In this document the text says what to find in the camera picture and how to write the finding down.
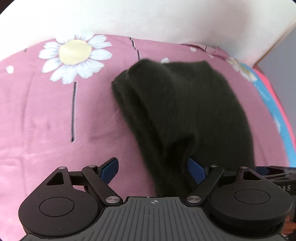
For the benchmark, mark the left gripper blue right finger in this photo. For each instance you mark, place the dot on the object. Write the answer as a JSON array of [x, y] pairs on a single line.
[[196, 171]]

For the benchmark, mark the pink floral bed sheet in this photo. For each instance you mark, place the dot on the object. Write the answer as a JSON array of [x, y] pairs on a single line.
[[46, 123]]

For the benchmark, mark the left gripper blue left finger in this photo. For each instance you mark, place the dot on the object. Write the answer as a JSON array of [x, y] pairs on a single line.
[[108, 170]]

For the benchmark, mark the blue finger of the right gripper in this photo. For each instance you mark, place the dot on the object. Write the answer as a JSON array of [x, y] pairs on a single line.
[[262, 170]]

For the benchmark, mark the black knit garment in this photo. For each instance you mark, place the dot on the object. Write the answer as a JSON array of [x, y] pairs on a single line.
[[180, 111]]

